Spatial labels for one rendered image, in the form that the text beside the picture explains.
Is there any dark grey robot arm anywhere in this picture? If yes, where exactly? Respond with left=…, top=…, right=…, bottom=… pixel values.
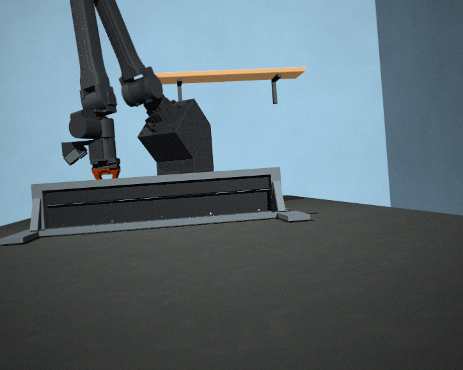
left=61, top=0, right=184, bottom=166

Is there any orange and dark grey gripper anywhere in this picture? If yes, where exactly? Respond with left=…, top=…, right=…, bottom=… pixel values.
left=90, top=138, right=121, bottom=180

